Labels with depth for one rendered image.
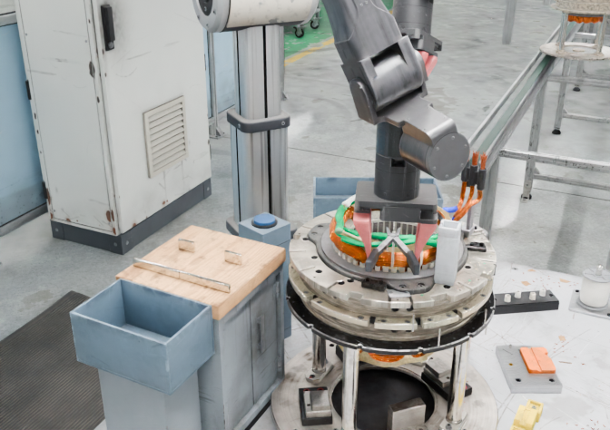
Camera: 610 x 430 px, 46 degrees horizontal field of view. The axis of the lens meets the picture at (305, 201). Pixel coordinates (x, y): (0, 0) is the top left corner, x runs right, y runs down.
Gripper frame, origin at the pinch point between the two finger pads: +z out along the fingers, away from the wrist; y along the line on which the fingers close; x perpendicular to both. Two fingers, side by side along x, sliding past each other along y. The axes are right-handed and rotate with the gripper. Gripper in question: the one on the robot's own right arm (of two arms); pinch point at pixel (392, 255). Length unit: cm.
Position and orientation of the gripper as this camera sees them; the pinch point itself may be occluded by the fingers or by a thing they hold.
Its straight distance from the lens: 96.0
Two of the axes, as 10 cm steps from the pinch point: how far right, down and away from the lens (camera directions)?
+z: 0.0, 9.1, 4.1
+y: 9.9, 0.5, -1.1
